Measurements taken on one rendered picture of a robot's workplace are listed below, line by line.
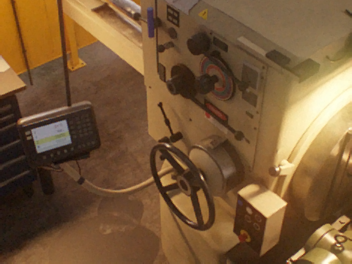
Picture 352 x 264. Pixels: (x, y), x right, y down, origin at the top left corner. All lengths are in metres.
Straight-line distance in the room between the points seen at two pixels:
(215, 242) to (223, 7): 1.30
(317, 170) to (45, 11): 3.02
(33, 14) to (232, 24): 2.82
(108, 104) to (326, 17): 2.80
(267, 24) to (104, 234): 2.11
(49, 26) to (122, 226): 1.86
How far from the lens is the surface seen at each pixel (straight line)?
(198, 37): 1.85
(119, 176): 3.83
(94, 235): 3.53
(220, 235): 2.77
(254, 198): 1.96
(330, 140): 1.97
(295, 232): 2.82
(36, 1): 4.41
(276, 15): 1.86
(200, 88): 1.85
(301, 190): 2.05
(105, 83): 4.62
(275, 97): 1.74
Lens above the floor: 2.85
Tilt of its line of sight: 43 degrees down
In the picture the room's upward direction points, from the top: straight up
